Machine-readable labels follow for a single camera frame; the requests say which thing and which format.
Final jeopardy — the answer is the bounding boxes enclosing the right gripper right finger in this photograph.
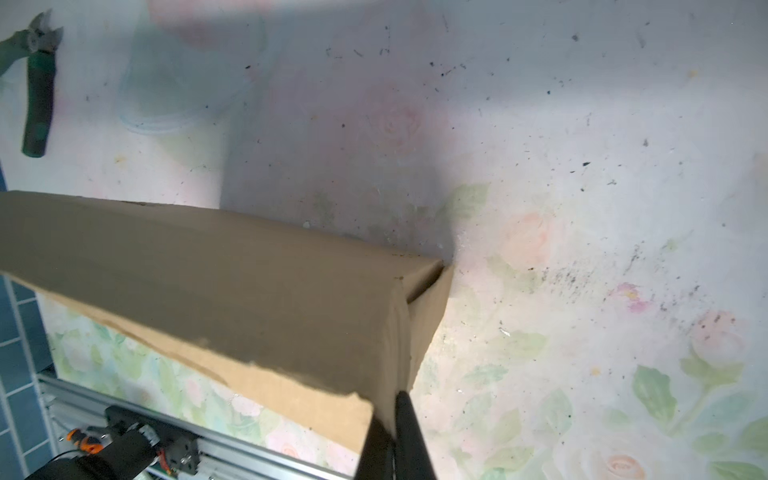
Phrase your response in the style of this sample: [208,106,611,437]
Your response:
[394,391,437,480]

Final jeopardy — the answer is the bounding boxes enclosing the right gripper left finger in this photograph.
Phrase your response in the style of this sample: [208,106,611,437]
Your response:
[353,417,395,480]

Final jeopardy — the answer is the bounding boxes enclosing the brown cardboard box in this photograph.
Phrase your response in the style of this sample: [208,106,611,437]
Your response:
[1,191,454,452]

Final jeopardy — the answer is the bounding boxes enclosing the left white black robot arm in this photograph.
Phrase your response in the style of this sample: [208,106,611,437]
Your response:
[27,423,162,480]

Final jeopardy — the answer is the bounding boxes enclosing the orange black screwdriver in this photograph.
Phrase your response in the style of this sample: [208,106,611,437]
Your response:
[66,428,105,455]

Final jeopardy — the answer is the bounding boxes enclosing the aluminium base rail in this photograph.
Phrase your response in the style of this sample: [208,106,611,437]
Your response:
[37,372,340,479]

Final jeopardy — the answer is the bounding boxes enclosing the green handled pliers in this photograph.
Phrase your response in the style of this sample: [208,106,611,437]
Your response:
[1,9,63,158]

